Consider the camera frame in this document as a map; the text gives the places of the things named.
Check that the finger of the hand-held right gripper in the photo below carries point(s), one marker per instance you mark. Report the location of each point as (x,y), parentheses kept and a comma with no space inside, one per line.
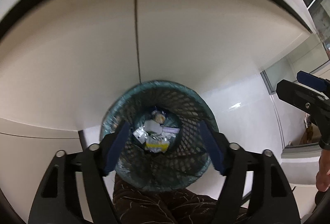
(312,81)
(296,92)

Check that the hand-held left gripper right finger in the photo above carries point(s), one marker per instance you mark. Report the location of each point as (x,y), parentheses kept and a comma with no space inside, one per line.
(212,146)

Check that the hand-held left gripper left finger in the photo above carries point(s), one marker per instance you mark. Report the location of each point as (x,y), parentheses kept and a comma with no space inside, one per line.
(117,146)

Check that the silver foil wrapper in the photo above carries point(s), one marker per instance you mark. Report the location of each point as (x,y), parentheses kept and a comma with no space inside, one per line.
(140,135)

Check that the yellow snack wrapper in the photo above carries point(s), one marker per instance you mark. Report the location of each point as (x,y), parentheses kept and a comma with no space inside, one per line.
(156,146)

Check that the clear plastic packet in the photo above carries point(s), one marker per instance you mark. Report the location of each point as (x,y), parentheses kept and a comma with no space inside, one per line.
(170,130)

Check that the green mesh waste bin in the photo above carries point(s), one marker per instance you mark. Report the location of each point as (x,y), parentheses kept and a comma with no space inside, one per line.
(144,100)

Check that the person's right hand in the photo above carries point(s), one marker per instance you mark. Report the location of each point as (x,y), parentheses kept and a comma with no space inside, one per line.
(323,175)

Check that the glass sliding door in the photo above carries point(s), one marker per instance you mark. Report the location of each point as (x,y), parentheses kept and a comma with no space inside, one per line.
(281,69)

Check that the person's dark patterned trouser leg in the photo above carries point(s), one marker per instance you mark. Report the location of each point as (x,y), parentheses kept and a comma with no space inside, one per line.
(154,206)

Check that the cream cabinet door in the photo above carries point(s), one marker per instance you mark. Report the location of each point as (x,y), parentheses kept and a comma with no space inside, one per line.
(206,46)
(77,59)

